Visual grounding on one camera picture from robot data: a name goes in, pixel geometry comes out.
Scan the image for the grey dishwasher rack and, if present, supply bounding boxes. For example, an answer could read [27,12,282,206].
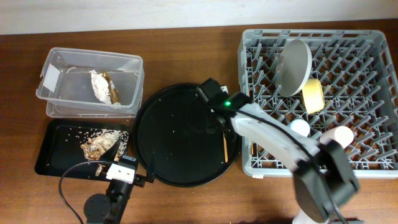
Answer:
[238,29,397,179]

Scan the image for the blue cup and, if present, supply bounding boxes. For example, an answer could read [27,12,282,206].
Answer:
[287,119,310,137]

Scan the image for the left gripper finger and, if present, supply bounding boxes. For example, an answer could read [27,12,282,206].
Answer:
[146,151,155,183]
[99,139,121,162]

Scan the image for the wooden chopstick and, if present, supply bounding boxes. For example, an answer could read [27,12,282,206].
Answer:
[223,132,228,163]

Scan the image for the pink cup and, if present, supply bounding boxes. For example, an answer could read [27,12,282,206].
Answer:
[319,126,354,149]

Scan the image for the yellow bowl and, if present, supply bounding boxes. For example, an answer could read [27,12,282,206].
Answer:
[302,78,325,114]

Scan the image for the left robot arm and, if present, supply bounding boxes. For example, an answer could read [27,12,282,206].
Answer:
[83,139,155,223]

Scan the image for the grey plate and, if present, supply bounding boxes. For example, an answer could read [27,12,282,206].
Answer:
[275,39,312,97]

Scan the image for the food scraps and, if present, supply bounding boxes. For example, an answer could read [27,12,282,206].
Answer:
[46,129,129,177]

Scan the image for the gold candy wrapper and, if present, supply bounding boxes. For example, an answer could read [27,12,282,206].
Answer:
[100,72,119,105]

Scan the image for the clear plastic bin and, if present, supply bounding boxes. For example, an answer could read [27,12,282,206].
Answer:
[35,47,144,118]

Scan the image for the round black tray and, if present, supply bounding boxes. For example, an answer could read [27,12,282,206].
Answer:
[132,83,242,187]

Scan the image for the white tissue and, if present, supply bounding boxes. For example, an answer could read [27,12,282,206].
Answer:
[89,70,113,105]

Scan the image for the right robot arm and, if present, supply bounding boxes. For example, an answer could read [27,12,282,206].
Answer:
[196,78,359,223]

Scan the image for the black rectangular tray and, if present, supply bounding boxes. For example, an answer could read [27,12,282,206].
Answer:
[34,119,129,177]

